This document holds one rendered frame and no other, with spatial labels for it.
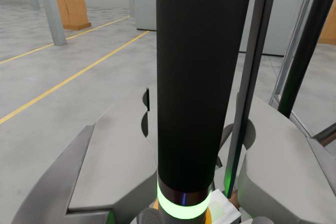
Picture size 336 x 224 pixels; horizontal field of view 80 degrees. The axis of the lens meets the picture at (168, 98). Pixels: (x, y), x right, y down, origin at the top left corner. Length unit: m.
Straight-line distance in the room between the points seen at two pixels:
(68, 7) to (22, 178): 6.84
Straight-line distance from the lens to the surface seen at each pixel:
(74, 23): 8.54
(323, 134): 0.32
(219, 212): 0.20
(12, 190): 2.52
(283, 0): 5.73
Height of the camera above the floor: 1.73
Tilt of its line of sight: 31 degrees down
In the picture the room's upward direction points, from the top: 1 degrees clockwise
